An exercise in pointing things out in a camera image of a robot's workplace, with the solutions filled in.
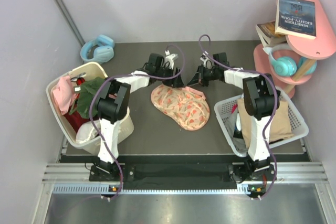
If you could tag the stacked paperback books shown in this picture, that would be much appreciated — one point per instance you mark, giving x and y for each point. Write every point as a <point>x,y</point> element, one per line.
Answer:
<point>267,35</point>

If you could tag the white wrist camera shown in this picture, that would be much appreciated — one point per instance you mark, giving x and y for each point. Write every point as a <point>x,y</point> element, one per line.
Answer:
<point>207,63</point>
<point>170,59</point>

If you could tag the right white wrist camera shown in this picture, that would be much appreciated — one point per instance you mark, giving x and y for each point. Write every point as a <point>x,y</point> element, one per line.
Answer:
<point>207,63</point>

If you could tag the white garment in basket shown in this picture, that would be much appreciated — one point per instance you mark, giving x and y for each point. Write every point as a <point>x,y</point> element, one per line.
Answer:
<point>86,133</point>

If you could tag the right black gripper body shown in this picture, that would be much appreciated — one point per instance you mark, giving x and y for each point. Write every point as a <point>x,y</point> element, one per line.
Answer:
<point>207,75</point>

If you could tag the aluminium rail frame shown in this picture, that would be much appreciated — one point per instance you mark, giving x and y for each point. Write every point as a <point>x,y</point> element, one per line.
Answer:
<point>185,188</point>

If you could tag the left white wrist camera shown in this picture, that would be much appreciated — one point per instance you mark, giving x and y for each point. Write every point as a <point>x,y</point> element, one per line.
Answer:
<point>170,59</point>

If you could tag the pink tiered shelf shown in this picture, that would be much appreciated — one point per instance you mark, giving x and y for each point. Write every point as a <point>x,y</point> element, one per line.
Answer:
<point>321,48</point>

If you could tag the dark green garment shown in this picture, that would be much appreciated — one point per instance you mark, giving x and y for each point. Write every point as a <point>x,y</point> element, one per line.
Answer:
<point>87,90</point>

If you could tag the floral mesh laundry bag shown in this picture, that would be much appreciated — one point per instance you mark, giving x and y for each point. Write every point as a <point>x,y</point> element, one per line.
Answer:
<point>186,106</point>

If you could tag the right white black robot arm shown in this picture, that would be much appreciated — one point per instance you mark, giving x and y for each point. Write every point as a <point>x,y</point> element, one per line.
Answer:
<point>261,100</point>

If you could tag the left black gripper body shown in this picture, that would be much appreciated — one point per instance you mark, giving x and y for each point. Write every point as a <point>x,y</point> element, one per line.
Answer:
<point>165,72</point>

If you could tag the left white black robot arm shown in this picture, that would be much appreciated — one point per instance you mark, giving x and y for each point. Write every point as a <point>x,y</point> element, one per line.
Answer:
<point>110,106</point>

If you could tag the beige folded garment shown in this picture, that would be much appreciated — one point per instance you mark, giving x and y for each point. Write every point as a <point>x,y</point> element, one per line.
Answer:
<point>280,127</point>

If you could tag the teal headphones on shelf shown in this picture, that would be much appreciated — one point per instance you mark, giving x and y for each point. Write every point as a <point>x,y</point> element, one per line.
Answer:
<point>283,66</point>

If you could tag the grey garment in basket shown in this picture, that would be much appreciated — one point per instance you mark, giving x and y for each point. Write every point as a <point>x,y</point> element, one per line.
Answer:
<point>235,129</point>

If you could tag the Nineteen Eighty-Four book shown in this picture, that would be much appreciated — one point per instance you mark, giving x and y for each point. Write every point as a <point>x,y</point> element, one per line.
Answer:
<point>296,18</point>

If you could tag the blue headphones on table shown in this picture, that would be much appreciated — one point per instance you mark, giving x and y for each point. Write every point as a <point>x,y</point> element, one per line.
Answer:
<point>99,50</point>

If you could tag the white perforated plastic basket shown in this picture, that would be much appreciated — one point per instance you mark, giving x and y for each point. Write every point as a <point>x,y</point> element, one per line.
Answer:
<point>260,129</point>

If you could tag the pink garment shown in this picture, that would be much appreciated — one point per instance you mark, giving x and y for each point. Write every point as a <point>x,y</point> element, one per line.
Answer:
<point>64,94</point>

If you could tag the red garment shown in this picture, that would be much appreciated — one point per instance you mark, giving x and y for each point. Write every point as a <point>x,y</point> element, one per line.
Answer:
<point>75,120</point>

